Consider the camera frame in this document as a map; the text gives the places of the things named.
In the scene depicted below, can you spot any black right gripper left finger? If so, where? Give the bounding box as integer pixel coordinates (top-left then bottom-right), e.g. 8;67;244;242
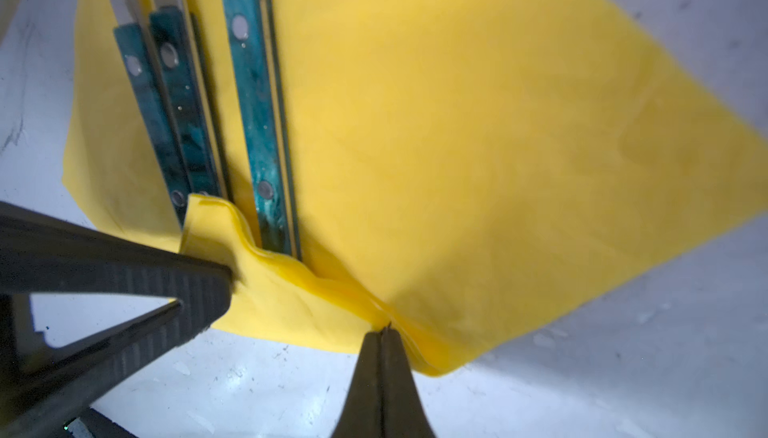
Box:
332;332;383;438

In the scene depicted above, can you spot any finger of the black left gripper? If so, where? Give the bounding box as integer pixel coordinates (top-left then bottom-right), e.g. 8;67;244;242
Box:
1;202;233;437

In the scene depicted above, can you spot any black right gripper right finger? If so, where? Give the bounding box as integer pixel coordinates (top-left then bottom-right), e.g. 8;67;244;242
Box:
381;327;435;437

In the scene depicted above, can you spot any spoon with green handle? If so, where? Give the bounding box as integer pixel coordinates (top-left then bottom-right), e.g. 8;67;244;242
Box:
109;0;191;224

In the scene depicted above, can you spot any fork with green handle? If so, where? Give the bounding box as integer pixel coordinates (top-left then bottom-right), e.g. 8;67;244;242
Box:
149;0;227;198

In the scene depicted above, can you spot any yellow paper napkin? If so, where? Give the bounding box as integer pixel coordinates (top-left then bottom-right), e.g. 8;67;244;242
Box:
63;0;767;376

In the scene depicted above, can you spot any knife with green handle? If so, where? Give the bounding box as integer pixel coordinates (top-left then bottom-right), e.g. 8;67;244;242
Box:
222;0;301;259

